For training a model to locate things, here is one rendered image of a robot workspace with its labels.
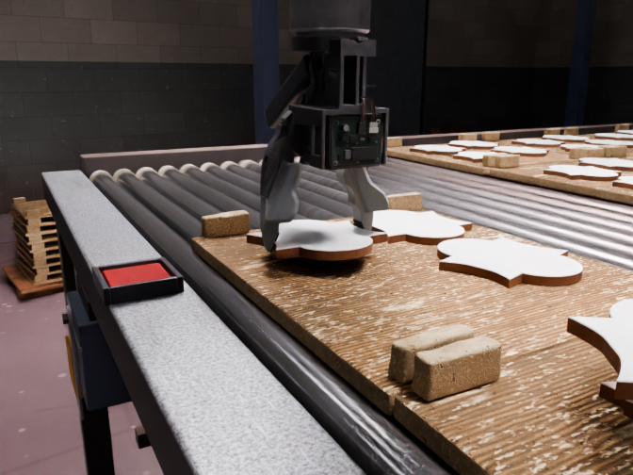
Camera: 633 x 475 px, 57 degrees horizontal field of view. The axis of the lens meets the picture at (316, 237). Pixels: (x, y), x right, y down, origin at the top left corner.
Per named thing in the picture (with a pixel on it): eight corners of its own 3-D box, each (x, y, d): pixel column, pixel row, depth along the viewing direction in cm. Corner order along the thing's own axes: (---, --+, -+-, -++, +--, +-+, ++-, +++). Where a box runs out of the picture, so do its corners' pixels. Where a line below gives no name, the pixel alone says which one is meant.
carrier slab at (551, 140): (598, 164, 140) (601, 146, 138) (477, 146, 174) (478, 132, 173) (684, 155, 156) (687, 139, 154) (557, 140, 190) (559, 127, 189)
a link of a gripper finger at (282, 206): (263, 254, 53) (305, 162, 53) (239, 238, 58) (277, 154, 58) (290, 266, 55) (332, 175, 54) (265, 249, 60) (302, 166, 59)
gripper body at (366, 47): (318, 177, 52) (319, 34, 48) (277, 163, 59) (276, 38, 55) (388, 171, 55) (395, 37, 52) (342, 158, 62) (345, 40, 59)
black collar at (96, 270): (105, 305, 55) (103, 288, 54) (92, 282, 61) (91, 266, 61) (184, 292, 58) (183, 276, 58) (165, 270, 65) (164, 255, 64)
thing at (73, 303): (80, 440, 74) (64, 308, 69) (68, 390, 86) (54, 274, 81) (168, 417, 79) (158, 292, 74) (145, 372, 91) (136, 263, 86)
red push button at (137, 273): (112, 302, 56) (110, 287, 55) (102, 283, 61) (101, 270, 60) (174, 291, 58) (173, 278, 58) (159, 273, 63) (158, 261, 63)
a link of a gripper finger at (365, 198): (390, 249, 60) (358, 173, 56) (359, 235, 65) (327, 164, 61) (413, 232, 61) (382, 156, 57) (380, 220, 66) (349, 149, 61)
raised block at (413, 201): (389, 215, 81) (390, 196, 81) (381, 212, 83) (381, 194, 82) (423, 210, 84) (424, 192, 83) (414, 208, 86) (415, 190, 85)
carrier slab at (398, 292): (387, 417, 36) (388, 395, 35) (191, 250, 71) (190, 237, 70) (708, 312, 52) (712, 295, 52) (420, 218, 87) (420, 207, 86)
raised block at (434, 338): (402, 390, 36) (404, 349, 35) (385, 377, 38) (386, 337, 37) (475, 368, 39) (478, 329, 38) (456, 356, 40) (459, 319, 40)
